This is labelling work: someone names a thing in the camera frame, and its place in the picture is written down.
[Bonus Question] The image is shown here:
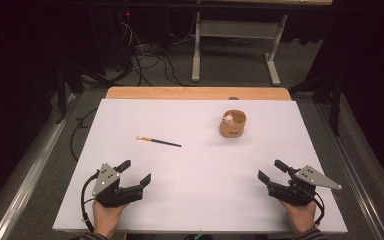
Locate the person's left hand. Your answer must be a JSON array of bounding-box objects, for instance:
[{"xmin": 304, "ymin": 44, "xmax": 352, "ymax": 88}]
[{"xmin": 92, "ymin": 200, "xmax": 128, "ymax": 238}]

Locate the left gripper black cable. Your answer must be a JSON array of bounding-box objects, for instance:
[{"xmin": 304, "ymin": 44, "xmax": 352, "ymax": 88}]
[{"xmin": 80, "ymin": 171, "xmax": 101, "ymax": 234}]

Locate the black metal stand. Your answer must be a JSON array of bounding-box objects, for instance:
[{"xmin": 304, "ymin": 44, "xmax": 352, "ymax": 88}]
[
  {"xmin": 288, "ymin": 66, "xmax": 344, "ymax": 137},
  {"xmin": 55, "ymin": 63, "xmax": 116, "ymax": 125}
]

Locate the black cable on floor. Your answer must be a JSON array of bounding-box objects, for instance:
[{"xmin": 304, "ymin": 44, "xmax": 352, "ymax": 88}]
[{"xmin": 69, "ymin": 107, "xmax": 98, "ymax": 163}]

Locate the aluminium floor rail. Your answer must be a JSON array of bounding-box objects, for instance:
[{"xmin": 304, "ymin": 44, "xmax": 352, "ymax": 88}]
[
  {"xmin": 315, "ymin": 102, "xmax": 384, "ymax": 240},
  {"xmin": 0, "ymin": 94, "xmax": 78, "ymax": 240}
]

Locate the white metal desk frame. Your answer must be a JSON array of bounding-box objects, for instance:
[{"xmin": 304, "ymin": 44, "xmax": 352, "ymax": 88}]
[{"xmin": 191, "ymin": 11, "xmax": 289, "ymax": 87}]

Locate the brown pen holder cup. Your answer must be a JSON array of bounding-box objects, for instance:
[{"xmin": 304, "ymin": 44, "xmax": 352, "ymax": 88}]
[{"xmin": 219, "ymin": 109, "xmax": 248, "ymax": 139}]

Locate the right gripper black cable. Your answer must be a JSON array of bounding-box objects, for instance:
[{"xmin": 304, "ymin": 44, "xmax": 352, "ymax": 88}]
[{"xmin": 308, "ymin": 190, "xmax": 326, "ymax": 228}]

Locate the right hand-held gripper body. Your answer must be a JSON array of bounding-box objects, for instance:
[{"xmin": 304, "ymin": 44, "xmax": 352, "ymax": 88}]
[{"xmin": 267, "ymin": 165, "xmax": 343, "ymax": 207}]

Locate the white table board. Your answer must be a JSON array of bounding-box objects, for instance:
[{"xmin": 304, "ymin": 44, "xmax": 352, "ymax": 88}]
[{"xmin": 52, "ymin": 98, "xmax": 348, "ymax": 234}]

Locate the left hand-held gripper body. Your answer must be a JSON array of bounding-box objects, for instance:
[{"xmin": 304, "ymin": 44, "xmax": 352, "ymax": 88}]
[{"xmin": 91, "ymin": 162, "xmax": 145, "ymax": 208}]

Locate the dark device with green light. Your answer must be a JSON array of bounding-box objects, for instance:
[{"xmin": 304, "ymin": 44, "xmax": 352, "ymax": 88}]
[{"xmin": 183, "ymin": 233, "xmax": 215, "ymax": 240}]

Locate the black pen with beige end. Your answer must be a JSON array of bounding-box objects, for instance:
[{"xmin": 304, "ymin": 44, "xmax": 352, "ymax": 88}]
[{"xmin": 135, "ymin": 134, "xmax": 183, "ymax": 148}]

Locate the bundle of floor cables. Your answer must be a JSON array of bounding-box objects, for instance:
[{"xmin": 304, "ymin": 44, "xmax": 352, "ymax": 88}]
[{"xmin": 118, "ymin": 19, "xmax": 196, "ymax": 88}]

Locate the person's right hand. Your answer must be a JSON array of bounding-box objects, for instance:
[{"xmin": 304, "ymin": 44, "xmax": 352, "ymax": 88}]
[{"xmin": 279, "ymin": 200, "xmax": 317, "ymax": 235}]

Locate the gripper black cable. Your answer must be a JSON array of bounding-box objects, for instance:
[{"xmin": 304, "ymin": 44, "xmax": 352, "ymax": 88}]
[
  {"xmin": 308, "ymin": 190, "xmax": 326, "ymax": 228},
  {"xmin": 80, "ymin": 171, "xmax": 101, "ymax": 234}
]

